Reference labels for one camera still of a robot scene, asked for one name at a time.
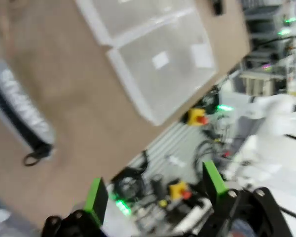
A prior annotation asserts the gray CAMPUS zipper pouch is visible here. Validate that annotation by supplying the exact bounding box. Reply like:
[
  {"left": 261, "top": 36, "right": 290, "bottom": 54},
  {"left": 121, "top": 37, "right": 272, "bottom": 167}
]
[{"left": 0, "top": 58, "right": 56, "bottom": 167}]

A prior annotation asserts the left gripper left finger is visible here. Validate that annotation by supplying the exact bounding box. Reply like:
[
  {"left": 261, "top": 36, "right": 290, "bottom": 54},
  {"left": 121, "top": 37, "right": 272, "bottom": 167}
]
[{"left": 40, "top": 177, "right": 110, "bottom": 237}]

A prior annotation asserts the yellow emergency stop button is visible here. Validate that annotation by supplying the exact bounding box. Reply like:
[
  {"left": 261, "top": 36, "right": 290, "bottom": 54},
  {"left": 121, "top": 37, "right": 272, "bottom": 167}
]
[
  {"left": 168, "top": 180, "right": 192, "bottom": 201},
  {"left": 186, "top": 107, "right": 210, "bottom": 127}
]

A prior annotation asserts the white perforated plastic basket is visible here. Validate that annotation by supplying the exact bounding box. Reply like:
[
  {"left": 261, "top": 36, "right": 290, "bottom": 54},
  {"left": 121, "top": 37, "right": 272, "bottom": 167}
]
[
  {"left": 75, "top": 0, "right": 196, "bottom": 47},
  {"left": 106, "top": 9, "right": 218, "bottom": 127}
]

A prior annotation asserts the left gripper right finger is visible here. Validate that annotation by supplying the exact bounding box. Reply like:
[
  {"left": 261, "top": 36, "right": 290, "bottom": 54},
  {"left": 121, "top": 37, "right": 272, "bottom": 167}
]
[{"left": 202, "top": 160, "right": 295, "bottom": 237}]

